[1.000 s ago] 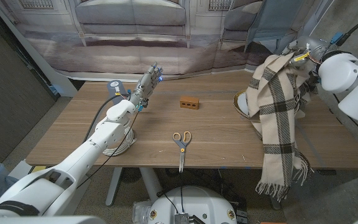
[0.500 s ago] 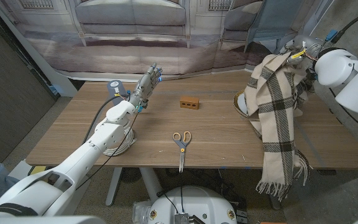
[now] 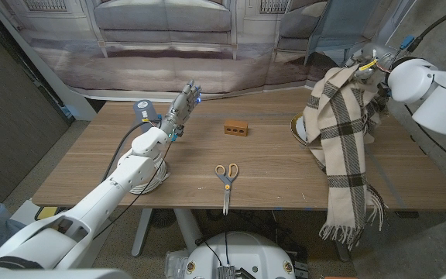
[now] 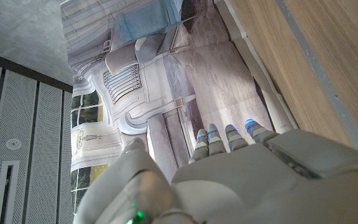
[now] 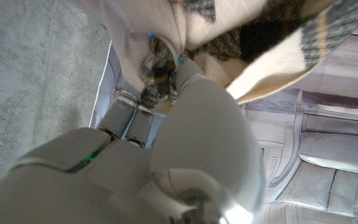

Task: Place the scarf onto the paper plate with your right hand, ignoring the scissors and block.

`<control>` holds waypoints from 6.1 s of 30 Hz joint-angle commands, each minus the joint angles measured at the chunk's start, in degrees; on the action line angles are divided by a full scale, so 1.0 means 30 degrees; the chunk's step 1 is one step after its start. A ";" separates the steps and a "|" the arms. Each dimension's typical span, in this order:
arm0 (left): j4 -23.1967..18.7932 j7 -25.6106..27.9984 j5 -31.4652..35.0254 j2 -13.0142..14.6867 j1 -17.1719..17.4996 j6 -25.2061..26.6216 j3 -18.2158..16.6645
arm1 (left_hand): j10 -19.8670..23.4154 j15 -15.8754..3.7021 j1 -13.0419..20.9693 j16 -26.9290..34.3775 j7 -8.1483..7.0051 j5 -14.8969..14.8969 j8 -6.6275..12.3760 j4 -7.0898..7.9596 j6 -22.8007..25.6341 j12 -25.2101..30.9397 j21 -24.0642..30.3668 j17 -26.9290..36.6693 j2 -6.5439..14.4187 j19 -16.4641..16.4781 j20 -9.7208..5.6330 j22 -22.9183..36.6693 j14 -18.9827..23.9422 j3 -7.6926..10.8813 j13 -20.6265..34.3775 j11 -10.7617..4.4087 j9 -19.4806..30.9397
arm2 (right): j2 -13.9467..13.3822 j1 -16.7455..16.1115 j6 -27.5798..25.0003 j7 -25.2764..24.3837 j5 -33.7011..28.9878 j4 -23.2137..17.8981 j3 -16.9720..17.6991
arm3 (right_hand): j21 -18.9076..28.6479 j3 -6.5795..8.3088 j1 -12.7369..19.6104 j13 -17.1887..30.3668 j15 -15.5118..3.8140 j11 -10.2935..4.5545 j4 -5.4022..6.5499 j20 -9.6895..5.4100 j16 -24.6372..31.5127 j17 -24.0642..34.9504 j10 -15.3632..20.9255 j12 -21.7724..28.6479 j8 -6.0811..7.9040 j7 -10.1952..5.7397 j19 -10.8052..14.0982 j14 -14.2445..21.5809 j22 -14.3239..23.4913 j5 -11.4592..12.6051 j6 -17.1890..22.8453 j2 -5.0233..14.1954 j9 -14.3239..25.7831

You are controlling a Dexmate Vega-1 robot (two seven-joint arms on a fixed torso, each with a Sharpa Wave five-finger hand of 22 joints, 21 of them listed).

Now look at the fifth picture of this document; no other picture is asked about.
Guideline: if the printed living room backdrop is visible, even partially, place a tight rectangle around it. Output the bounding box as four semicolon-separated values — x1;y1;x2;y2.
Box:
88;18;358;224

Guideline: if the cream plaid fringed scarf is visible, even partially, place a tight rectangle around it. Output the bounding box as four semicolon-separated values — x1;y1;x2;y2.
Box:
99;0;358;110

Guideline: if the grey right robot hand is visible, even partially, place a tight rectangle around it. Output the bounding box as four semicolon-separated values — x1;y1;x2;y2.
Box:
0;57;266;224

